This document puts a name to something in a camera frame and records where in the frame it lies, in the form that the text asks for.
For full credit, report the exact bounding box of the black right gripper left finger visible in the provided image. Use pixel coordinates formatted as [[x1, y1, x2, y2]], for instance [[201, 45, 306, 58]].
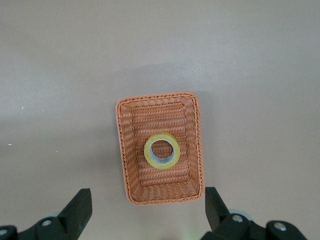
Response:
[[0, 187, 93, 240]]

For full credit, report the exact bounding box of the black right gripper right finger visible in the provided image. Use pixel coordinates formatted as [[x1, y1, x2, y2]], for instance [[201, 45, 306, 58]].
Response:
[[202, 186, 307, 240]]

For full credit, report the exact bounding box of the yellow packing tape roll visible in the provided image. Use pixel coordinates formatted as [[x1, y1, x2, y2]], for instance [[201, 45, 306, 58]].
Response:
[[143, 131, 181, 170]]

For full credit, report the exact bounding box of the brown deep woven basket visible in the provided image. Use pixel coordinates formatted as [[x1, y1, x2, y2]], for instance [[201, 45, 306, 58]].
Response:
[[115, 91, 205, 206]]

